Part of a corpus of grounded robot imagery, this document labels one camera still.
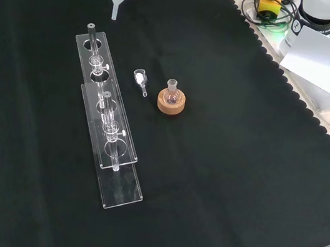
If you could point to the black scalloped bench cloth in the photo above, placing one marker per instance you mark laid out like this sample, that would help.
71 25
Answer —
208 168

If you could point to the pale white board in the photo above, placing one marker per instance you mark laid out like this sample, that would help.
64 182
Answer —
321 58

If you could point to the yellow stop button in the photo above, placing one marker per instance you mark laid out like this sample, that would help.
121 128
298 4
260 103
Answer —
268 4

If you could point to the small round-bottom glass flask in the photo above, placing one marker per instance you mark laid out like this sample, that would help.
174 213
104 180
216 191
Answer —
170 96

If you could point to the small glass weighing funnel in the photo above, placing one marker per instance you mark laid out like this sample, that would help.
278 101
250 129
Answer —
139 78

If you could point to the clear acrylic funnel stand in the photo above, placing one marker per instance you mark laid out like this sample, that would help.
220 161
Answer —
117 182

